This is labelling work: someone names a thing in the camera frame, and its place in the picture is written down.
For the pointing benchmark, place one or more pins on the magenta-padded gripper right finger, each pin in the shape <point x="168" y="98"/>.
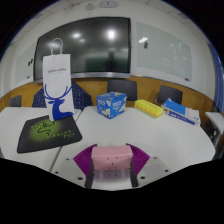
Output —
<point x="141" y="159"/>

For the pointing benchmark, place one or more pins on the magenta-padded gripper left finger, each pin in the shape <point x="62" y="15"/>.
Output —
<point x="81" y="160"/>

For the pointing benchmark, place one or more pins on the pink charger block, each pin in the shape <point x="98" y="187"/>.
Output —
<point x="111" y="157"/>

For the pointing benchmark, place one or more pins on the white power strip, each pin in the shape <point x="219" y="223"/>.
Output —
<point x="111" y="174"/>

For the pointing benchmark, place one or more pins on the black mouse pad green print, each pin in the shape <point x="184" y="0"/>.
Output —
<point x="46" y="133"/>

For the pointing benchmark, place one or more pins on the yellow flat box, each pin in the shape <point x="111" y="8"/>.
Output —
<point x="148" y="108"/>

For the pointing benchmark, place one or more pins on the blue and white tissue box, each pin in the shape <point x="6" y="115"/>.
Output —
<point x="111" y="105"/>

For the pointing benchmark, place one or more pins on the blue dotted chair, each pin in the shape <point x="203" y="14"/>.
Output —
<point x="81" y="96"/>

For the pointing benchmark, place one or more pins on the white box with blue band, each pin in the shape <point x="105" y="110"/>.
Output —
<point x="190" y="118"/>

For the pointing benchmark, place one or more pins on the black chair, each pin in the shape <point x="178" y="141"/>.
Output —
<point x="121" y="88"/>
<point x="15" y="100"/>
<point x="169" y="93"/>

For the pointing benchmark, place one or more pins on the white paper bag blue deer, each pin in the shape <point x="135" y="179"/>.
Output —
<point x="56" y="80"/>

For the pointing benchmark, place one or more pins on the white side table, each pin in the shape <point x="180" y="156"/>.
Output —
<point x="216" y="120"/>

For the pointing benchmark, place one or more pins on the small glass whiteboard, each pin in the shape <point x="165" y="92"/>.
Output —
<point x="23" y="68"/>

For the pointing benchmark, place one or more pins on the blue window blind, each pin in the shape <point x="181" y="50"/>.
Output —
<point x="219" y="83"/>

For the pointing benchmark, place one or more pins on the large glass whiteboard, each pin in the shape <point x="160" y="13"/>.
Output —
<point x="166" y="50"/>

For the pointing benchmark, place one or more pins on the black board eraser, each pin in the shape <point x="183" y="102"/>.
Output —
<point x="145" y="45"/>

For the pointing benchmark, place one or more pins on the round ceiling device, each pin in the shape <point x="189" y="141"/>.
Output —
<point x="108" y="3"/>

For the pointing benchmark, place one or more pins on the large dark wall screen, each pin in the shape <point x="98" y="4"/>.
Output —
<point x="90" y="43"/>

